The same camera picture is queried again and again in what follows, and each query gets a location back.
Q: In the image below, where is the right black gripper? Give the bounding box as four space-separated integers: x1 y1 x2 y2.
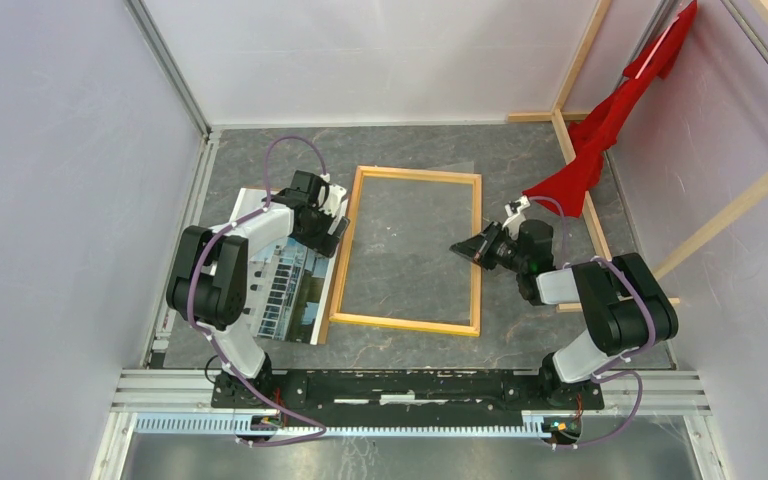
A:
449 220 527 273

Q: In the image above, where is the building photo print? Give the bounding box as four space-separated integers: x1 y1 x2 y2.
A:
231 188 337 345

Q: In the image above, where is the yellow wooden picture frame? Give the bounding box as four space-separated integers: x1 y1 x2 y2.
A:
328 165 485 338

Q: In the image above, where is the brown cardboard backing board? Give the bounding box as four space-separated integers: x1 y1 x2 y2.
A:
244 187 352 347

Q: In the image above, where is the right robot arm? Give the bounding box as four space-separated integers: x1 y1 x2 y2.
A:
449 220 679 408

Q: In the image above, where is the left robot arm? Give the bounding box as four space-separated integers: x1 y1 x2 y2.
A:
166 171 350 408

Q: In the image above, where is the red cloth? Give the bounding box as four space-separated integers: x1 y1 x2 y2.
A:
522 1 698 217

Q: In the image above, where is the light wooden beam structure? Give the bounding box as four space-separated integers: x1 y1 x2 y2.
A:
507 0 768 314

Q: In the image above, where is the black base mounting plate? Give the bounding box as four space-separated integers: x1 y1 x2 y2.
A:
211 369 605 430

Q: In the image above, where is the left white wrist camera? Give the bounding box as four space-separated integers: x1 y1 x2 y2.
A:
321 183 347 217

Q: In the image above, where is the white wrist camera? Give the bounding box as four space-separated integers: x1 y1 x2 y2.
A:
502 196 530 238
321 183 347 217

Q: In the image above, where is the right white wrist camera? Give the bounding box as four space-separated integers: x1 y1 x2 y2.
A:
502 196 530 238

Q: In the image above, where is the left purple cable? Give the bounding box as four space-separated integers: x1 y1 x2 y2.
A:
185 135 329 448

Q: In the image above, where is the aluminium rail frame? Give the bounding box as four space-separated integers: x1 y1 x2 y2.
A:
89 125 733 480

